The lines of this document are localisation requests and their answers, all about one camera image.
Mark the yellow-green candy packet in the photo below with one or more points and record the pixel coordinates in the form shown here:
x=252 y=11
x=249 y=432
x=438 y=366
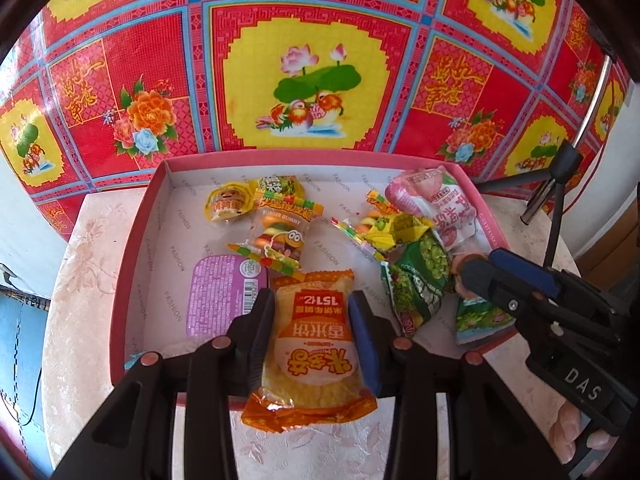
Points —
x=280 y=185

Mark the white wall socket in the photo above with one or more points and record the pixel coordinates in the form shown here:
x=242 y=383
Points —
x=7 y=275

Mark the small orange-yellow snack packet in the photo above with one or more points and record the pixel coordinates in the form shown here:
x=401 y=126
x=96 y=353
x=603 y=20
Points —
x=227 y=202

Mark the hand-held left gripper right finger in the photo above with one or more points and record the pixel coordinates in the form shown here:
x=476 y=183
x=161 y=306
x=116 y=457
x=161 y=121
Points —
x=367 y=340

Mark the red floral printed cloth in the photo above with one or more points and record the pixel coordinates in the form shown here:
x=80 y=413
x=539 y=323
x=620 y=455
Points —
x=300 y=35

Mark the plain yellow candy packet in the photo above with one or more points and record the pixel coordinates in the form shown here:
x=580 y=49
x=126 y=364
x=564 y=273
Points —
x=405 y=232

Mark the orange rice cracker packet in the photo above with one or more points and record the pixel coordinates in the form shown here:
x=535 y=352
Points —
x=312 y=355

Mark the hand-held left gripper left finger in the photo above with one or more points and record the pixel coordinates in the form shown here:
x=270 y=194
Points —
x=260 y=330

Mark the rainbow-strip gummy packet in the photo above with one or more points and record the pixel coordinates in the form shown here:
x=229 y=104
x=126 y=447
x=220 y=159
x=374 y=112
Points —
x=362 y=225
x=280 y=235

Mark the black tripod stand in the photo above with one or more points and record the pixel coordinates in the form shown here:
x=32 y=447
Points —
x=565 y=160

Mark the pink peach drink pouch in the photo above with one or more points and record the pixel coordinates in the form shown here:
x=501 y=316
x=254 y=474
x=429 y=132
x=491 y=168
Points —
x=445 y=210

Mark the purple tin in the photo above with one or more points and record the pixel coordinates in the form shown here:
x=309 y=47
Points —
x=220 y=295

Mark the pink cardboard box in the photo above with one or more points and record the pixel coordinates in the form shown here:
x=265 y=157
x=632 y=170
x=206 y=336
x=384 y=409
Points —
x=165 y=240

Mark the person's right hand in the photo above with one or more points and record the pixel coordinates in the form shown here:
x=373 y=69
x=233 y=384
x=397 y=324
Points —
x=562 y=430

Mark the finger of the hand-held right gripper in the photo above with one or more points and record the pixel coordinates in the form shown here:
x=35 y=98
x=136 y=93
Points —
x=522 y=266
x=485 y=280

